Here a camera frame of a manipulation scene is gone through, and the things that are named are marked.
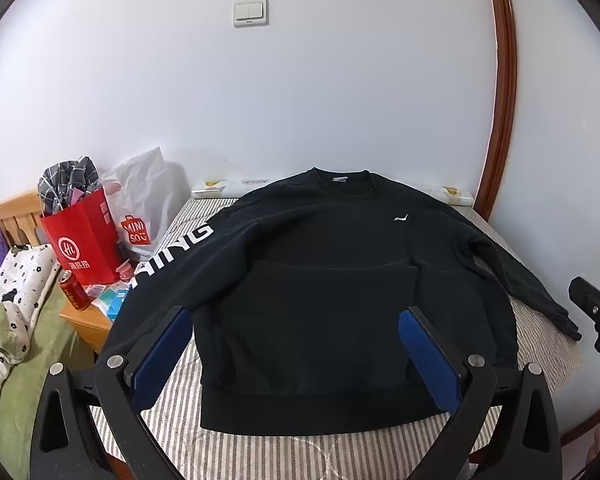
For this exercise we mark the green bedsheet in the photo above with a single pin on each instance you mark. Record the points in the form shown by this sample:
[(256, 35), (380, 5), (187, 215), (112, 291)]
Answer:
[(40, 360)]

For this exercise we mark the white plastic shopping bag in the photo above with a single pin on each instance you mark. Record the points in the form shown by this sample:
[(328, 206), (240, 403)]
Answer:
[(145, 195)]

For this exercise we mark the brown wooden door frame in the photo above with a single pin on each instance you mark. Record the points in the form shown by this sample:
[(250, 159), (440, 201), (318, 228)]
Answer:
[(502, 110)]

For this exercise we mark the red drink can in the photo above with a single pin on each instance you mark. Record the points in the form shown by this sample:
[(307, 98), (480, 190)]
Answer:
[(75, 292)]

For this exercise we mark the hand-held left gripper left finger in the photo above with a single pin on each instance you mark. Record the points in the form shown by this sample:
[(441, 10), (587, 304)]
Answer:
[(162, 355)]

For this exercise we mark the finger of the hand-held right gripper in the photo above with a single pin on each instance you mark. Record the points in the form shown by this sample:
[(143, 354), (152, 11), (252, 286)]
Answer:
[(592, 305)]

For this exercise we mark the red paper bag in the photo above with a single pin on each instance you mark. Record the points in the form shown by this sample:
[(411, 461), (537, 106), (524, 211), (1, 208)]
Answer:
[(80, 240)]

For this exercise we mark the blue medicine box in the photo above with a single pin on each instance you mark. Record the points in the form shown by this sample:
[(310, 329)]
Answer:
[(116, 310)]

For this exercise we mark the grey plaid cloth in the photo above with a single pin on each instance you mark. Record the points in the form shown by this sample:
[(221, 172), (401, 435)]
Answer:
[(62, 180)]

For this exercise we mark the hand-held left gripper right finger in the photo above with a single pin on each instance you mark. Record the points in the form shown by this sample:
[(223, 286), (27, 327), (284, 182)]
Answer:
[(430, 360)]

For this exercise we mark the white floral pillow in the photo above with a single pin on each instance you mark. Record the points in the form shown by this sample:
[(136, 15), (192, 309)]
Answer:
[(20, 280)]

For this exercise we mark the black sweatshirt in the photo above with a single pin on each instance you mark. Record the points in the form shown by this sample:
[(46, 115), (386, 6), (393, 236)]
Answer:
[(305, 285)]

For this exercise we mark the white wall light switch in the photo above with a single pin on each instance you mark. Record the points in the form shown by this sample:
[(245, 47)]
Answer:
[(250, 12)]

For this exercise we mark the pink cloth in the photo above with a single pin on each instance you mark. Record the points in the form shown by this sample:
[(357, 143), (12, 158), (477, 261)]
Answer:
[(77, 196)]

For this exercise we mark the wooden nightstand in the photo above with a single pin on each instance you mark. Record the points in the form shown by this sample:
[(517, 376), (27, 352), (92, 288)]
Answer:
[(87, 330)]

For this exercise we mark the small red container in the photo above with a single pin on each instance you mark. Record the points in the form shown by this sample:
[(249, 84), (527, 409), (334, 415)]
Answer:
[(126, 271)]

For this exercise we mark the grey striped mattress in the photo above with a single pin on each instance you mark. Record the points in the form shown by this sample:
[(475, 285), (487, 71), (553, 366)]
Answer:
[(280, 455)]

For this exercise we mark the teal white packet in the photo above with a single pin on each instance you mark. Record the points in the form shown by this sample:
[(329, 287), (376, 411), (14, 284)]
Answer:
[(100, 294)]

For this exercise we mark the white printed rolled mat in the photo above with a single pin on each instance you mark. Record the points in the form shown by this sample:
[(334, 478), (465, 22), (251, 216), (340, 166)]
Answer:
[(220, 189)]

